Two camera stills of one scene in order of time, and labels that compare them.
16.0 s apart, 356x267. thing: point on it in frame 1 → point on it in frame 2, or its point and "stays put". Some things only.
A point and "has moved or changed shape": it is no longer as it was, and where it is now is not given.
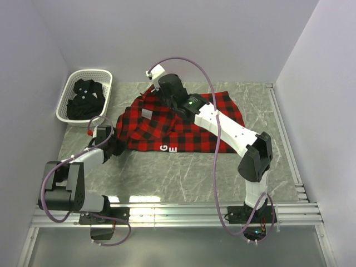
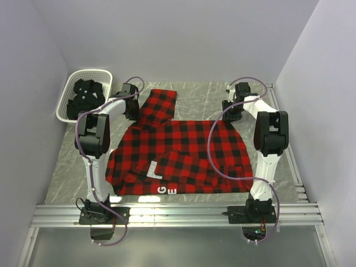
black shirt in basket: [89, 102] stays put
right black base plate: [241, 214] stays put
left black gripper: [122, 146] → [136, 116]
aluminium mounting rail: [288, 214] stays put
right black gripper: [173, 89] → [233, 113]
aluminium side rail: [300, 195] stays put
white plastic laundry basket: [103, 76] stays put
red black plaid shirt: [149, 125] has moved or changed shape
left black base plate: [121, 213] stays put
